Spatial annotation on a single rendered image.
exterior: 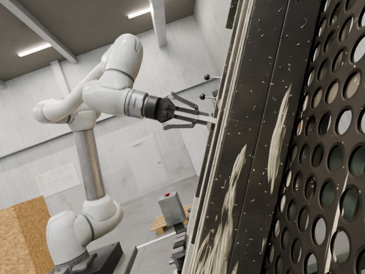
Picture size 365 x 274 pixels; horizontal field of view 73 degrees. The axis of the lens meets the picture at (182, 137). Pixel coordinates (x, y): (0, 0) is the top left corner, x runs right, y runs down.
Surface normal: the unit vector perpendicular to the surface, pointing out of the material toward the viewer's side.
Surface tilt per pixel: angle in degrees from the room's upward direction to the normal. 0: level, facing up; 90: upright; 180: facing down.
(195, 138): 76
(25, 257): 90
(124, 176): 90
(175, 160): 90
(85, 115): 111
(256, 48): 90
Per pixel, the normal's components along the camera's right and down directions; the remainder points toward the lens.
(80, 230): 0.70, -0.33
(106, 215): 0.72, -0.09
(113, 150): 0.03, -0.06
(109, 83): 0.04, -0.37
